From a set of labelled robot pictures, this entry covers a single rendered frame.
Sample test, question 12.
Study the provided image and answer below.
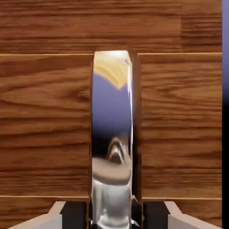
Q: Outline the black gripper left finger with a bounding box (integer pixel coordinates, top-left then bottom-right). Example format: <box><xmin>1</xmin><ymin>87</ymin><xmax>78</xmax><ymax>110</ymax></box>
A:
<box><xmin>8</xmin><ymin>201</ymin><xmax>89</xmax><ymax>229</ymax></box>

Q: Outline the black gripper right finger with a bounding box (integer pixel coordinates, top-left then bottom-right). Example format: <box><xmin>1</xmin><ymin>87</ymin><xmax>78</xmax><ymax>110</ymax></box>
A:
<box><xmin>141</xmin><ymin>201</ymin><xmax>223</xmax><ymax>229</ymax></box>

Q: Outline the curved shiny metal handle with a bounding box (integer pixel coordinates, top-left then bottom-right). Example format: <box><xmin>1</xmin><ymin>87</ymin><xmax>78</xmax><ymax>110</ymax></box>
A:
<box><xmin>89</xmin><ymin>50</ymin><xmax>143</xmax><ymax>229</ymax></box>

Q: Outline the brown wooden cabinet door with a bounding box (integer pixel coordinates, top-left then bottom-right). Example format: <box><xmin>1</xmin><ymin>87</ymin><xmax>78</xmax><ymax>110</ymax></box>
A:
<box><xmin>0</xmin><ymin>53</ymin><xmax>223</xmax><ymax>199</ymax></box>

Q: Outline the brown wooden cabinet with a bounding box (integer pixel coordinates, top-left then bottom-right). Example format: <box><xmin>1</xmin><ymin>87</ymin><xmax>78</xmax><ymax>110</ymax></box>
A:
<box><xmin>0</xmin><ymin>0</ymin><xmax>223</xmax><ymax>229</ymax></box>

